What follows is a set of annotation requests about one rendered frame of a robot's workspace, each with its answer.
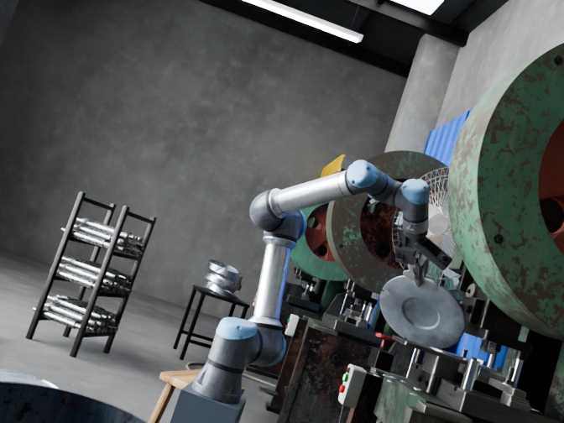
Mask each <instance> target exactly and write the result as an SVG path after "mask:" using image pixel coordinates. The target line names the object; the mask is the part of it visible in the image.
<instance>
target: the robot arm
mask: <svg viewBox="0 0 564 423"><path fill-rule="evenodd" d="M363 192H366V193H368V196H369V197H370V198H373V199H374V200H376V201H381V202H383V203H385V204H388V205H390V206H394V207H397V208H399V209H401V210H402V211H403V223H402V224H401V225H400V227H398V229H397V230H398V233H399V235H400V240H399V243H398V242H397V244H398V245H397V246H396V248H395V261H396V262H399V263H402V264H405V265H408V264H409V265H408V268H409V270H405V271H404V272H403V275H404V276H405V277H407V278H409V279H411V280H413V281H415V283H416V285H417V286H418V287H420V286H421V285H422V284H423V281H422V279H423V277H426V272H427V269H428V263H429V260H430V261H431V262H432V263H433V264H435V265H436V266H437V267H438V268H439V269H441V270H445V269H446V268H447V267H448V265H449V264H450V263H451V261H452V258H451V257H450V256H448V255H447V254H446V253H445V252H444V251H442V250H441V249H440V248H439V247H437V246H436V245H435V244H434V243H433V242H432V241H431V240H430V239H429V238H427V237H426V235H427V234H428V228H429V200H430V195H429V186H428V185H427V183H426V182H425V181H423V180H420V179H418V180H416V179H411V180H407V181H405V182H404V183H401V182H398V181H397V180H393V179H391V178H390V177H389V176H387V175H386V174H385V173H383V172H382V171H380V170H379V169H377V168H376V167H375V166H374V165H373V164H370V163H369V162H367V161H365V160H357V161H355V162H353V164H351V165H350V166H349V168H348V170H344V171H342V172H339V173H336V174H333V175H329V176H325V177H322V178H320V179H316V180H312V181H309V182H306V183H303V184H300V185H295V186H292V187H289V188H286V189H283V190H280V189H277V188H275V189H272V190H269V191H265V192H263V193H261V194H259V195H258V196H256V197H255V199H254V200H253V202H252V204H251V206H250V217H251V219H252V221H253V223H254V224H255V226H257V227H259V228H260V229H262V230H264V235H263V240H264V242H265V243H266V248H265V252H264V261H263V266H262V270H261V275H260V280H259V285H258V293H257V298H256V303H255V307H254V313H253V316H252V317H251V318H250V319H248V320H244V319H239V318H235V317H225V318H223V319H221V321H220V323H219V326H218V328H217V329H216V335H215V337H214V340H213V343H212V345H211V350H210V352H209V355H208V358H207V360H206V364H205V365H204V367H203V368H202V370H201V371H200V372H199V373H198V375H197V376H196V378H195V379H194V381H193V384H192V386H191V387H192V388H193V390H195V391H196V392H197V393H198V394H201V395H203V396H205V397H207V398H209V399H212V400H216V401H220V402H223V403H228V404H238V403H239V401H240V399H241V396H242V375H243V370H244V368H245V365H246V364H252V365H258V366H260V367H264V366H272V365H275V364H276V363H277V362H279V361H280V360H281V358H282V357H283V356H284V355H285V350H286V340H285V337H284V336H283V335H282V328H283V326H282V325H281V323H280V322H279V315H280V310H281V306H282V300H283V295H284V290H285V281H286V276H287V271H288V267H289V261H290V252H291V249H292V248H293V247H294V246H296V244H297V240H299V239H300V238H301V236H302V235H304V233H305V231H306V216H305V214H304V213H303V211H302V210H301V209H305V208H307V207H311V206H316V205H320V204H322V203H326V202H329V201H335V200H337V199H341V198H344V197H347V196H353V195H356V194H359V193H363Z"/></svg>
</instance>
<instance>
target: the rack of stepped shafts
mask: <svg viewBox="0 0 564 423"><path fill-rule="evenodd" d="M85 195H86V193H84V192H81V191H80V192H79V194H78V197H77V199H76V203H75V205H74V208H73V210H72V213H71V215H70V219H69V221H68V224H67V226H66V228H61V231H62V232H64V235H63V238H62V240H61V242H60V246H59V248H58V251H57V254H56V255H55V260H54V262H53V264H52V267H51V269H50V273H49V276H48V279H47V280H46V283H45V286H44V289H43V292H42V294H41V296H40V299H39V303H38V305H37V308H36V307H34V308H33V311H35V313H34V316H33V319H32V321H31V324H30V326H29V330H28V332H27V335H26V338H27V339H29V340H30V339H33V336H34V333H35V330H36V327H37V325H38V323H39V321H56V322H58V323H60V324H62V325H65V326H66V327H65V331H64V334H63V337H69V335H70V333H71V328H73V329H79V331H78V333H77V335H76V339H75V342H74V345H73V347H72V349H71V352H70V356H71V357H73V358H76V355H77V353H78V351H79V348H80V345H81V342H82V339H83V337H107V336H108V339H107V343H106V346H105V347H104V350H103V352H104V353H109V352H110V349H111V346H112V342H113V340H114V337H115V335H116V332H117V331H118V326H119V323H120V321H121V318H122V315H123V312H124V309H125V306H126V304H127V301H128V297H129V295H130V294H131V289H132V287H133V283H134V281H135V278H136V275H137V272H138V269H139V266H140V264H141V261H142V258H143V256H144V252H145V249H146V247H147V245H148V242H149V238H150V235H151V232H152V231H153V228H154V224H155V221H156V217H151V218H150V219H148V218H145V217H141V216H139V215H137V214H134V213H132V212H130V211H129V208H130V207H128V206H123V209H122V212H121V214H120V217H119V219H118V222H117V226H116V227H111V226H109V224H110V221H111V219H112V215H113V213H114V210H115V208H116V205H115V204H112V203H111V205H110V206H107V205H104V204H102V203H100V202H97V201H94V200H91V199H88V198H86V197H85ZM83 201H85V202H88V203H91V204H93V205H96V206H99V207H102V208H105V209H108V212H107V215H106V218H105V221H104V223H100V222H95V221H93V220H90V219H87V218H82V219H81V218H79V217H77V216H78V214H79V211H80V209H81V205H82V202H83ZM127 216H130V217H134V218H136V219H139V220H141V221H144V222H147V223H148V224H149V225H148V227H147V230H146V232H145V234H144V239H143V238H141V237H138V236H135V235H133V234H132V233H130V232H126V231H123V230H122V229H123V224H124V223H125V220H126V217H127ZM76 221H77V222H80V223H81V224H79V225H77V224H75V222H76ZM73 227H74V228H76V229H77V230H75V229H73ZM69 240H71V241H74V242H78V243H85V244H89V245H93V246H95V248H94V251H93V253H92V256H91V260H88V259H87V260H85V259H83V258H82V259H79V258H69V257H66V256H63V254H64V252H65V248H66V246H67V243H68V241H69ZM134 241H135V242H139V243H142V244H139V243H135V242H134ZM101 248H108V250H107V253H106V256H105V258H104V261H103V264H102V265H101V264H98V263H96V261H97V257H98V254H99V252H100V249H101ZM134 248H138V249H139V251H138V250H136V249H134ZM114 250H115V251H118V252H115V251H114ZM119 252H121V253H119ZM126 253H129V254H126ZM130 254H131V255H130ZM134 255H135V256H134ZM112 256H118V257H122V258H126V259H133V260H135V263H134V266H133V269H132V272H131V274H130V276H129V275H126V274H123V273H120V272H119V271H118V270H115V269H112V268H109V267H108V266H109V264H110V262H111V259H112ZM61 260H65V261H67V262H69V264H61V263H60V262H61ZM59 267H61V268H63V269H65V270H63V269H61V270H59V269H58V268H59ZM56 274H58V275H56ZM54 280H62V281H70V282H74V283H77V284H79V285H81V287H80V289H79V292H78V295H77V297H76V298H75V297H69V296H65V295H57V297H56V296H50V295H49V293H50V289H51V286H52V284H53V282H54ZM127 281H128V282H127ZM86 287H87V288H90V289H93V291H92V294H91V298H90V300H89V303H88V302H86V301H83V300H82V298H83V296H84V294H85V291H86ZM108 291H109V292H108ZM122 293H124V294H122ZM98 296H105V297H117V298H122V300H121V303H120V306H119V308H118V310H117V314H114V313H111V312H110V311H105V309H104V308H101V307H100V306H97V305H95V304H96V301H97V297H98ZM47 299H48V300H52V301H53V302H52V301H51V302H50V303H49V302H48V303H45V302H46V301H47ZM44 307H48V308H46V309H44ZM114 318H115V320H113V319H114Z"/></svg>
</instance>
